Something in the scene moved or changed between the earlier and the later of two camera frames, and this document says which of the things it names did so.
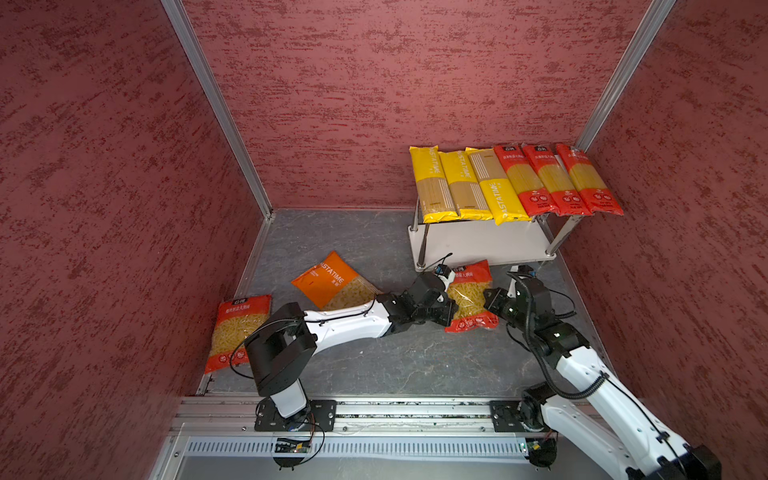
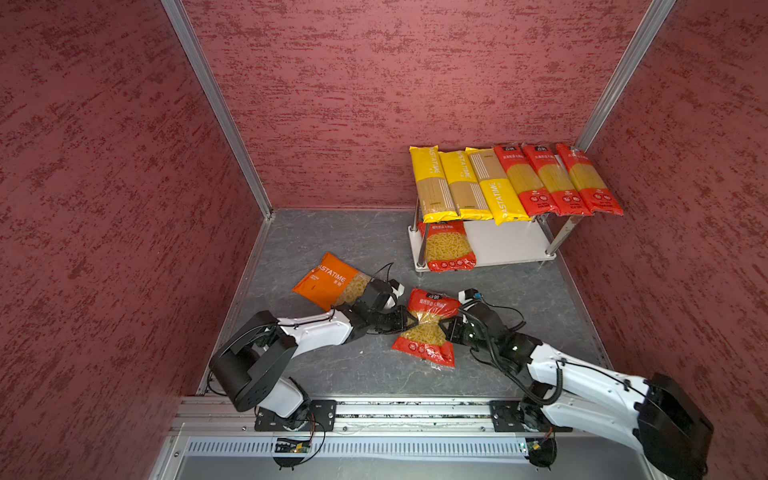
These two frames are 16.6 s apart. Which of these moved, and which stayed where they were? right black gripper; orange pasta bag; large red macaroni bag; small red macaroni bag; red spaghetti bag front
Moved: right black gripper; small red macaroni bag; large red macaroni bag
Stayed: red spaghetti bag front; orange pasta bag
